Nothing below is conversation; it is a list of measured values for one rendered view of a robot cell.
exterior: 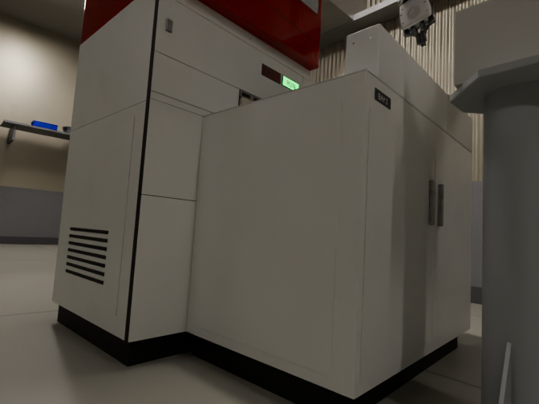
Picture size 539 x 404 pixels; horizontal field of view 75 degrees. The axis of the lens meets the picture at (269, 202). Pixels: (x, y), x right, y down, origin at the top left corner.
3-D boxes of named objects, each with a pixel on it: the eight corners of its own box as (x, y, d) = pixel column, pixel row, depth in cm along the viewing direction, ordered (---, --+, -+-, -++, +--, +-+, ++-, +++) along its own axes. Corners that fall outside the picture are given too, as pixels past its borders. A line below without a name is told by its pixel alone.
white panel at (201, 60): (146, 99, 112) (157, -20, 115) (302, 152, 171) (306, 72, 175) (151, 97, 110) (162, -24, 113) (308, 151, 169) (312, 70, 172)
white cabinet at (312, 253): (183, 357, 117) (201, 116, 124) (338, 317, 188) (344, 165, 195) (358, 444, 74) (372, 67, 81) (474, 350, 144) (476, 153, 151)
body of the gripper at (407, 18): (394, 2, 126) (399, 30, 123) (423, -16, 119) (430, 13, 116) (403, 13, 131) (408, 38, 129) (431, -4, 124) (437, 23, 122)
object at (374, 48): (343, 86, 93) (346, 34, 94) (420, 136, 133) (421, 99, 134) (377, 77, 86) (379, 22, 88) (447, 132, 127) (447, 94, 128)
